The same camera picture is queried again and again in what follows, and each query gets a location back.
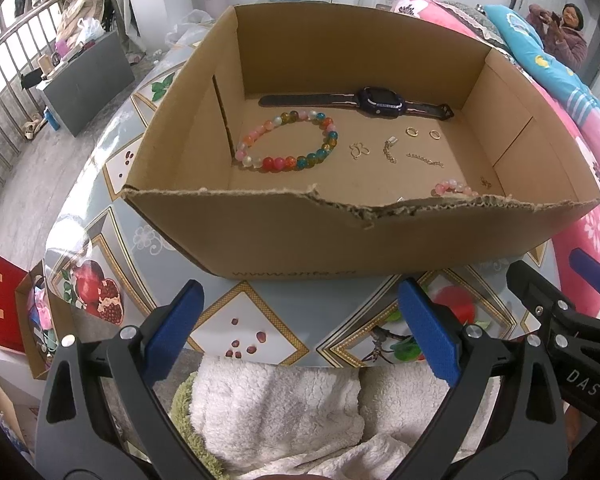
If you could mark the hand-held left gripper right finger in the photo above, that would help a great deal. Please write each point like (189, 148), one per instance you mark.
(427, 330)

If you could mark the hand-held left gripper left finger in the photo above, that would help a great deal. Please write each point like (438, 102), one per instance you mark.
(177, 325)

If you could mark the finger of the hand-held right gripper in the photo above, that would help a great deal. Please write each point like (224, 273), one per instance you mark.
(595, 272)
(545, 300)

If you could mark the small gold earring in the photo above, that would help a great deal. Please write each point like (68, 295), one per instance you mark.
(486, 182)

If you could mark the brown cardboard box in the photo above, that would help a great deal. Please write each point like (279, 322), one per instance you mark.
(290, 240)

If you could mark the gold butterfly pendant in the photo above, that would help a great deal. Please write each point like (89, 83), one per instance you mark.
(358, 150)

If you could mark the black smartwatch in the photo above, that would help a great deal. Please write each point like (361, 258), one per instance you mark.
(380, 101)

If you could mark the pink floral quilt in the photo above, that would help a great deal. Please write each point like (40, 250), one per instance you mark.
(595, 240)

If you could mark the green fleece garment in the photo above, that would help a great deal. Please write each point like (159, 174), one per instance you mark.
(185, 410)

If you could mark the small open cardboard box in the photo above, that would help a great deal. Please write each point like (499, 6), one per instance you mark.
(60, 310)

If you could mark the white fleece garment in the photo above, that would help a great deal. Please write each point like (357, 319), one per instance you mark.
(280, 410)

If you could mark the red paper bag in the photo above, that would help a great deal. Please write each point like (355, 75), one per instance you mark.
(7, 305)

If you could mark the blue quilt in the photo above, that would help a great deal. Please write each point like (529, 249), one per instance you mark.
(545, 65)

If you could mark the small blue container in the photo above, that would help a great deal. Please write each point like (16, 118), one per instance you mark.
(52, 120)

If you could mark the grey cabinet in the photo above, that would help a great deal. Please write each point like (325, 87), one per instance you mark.
(90, 85)

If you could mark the white plastic bag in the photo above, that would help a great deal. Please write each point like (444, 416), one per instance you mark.
(190, 27)

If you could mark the metal railing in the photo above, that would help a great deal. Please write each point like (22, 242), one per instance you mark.
(20, 30)

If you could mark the woven beige bag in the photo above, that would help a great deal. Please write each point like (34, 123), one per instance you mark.
(85, 2)

